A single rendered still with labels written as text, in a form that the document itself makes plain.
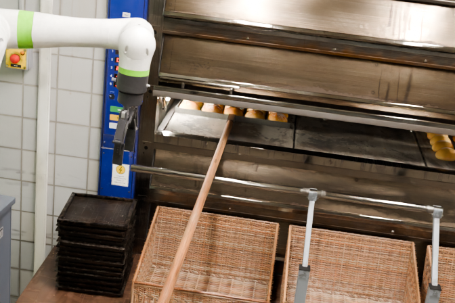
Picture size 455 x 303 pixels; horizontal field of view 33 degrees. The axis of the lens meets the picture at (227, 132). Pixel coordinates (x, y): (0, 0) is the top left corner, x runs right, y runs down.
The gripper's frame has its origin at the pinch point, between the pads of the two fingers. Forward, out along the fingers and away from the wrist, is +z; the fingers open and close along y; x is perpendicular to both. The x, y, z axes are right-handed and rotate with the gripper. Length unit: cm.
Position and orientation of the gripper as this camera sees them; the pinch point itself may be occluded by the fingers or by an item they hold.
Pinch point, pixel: (123, 153)
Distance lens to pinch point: 242.2
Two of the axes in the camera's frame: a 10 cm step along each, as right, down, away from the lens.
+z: -1.6, 9.4, 3.1
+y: -1.4, 2.9, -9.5
